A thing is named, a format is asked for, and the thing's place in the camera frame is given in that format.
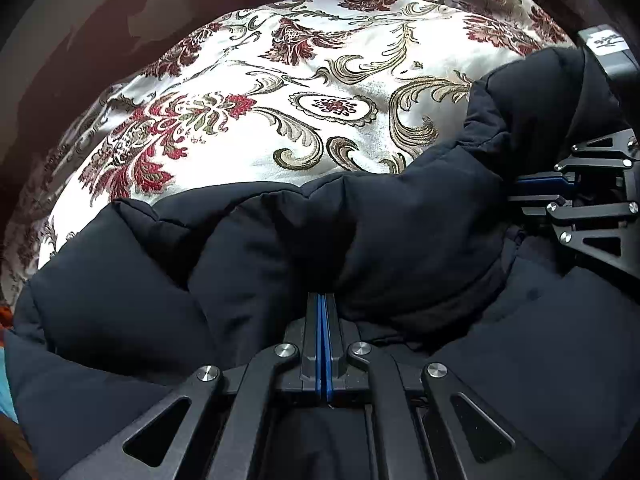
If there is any black padded jacket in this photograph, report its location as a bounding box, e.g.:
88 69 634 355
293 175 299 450
6 48 639 479

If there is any orange blue brown pillow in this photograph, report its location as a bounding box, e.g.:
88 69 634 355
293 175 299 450
0 301 18 424

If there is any floral bed quilt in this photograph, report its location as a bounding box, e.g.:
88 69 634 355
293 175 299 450
1 0 570 312

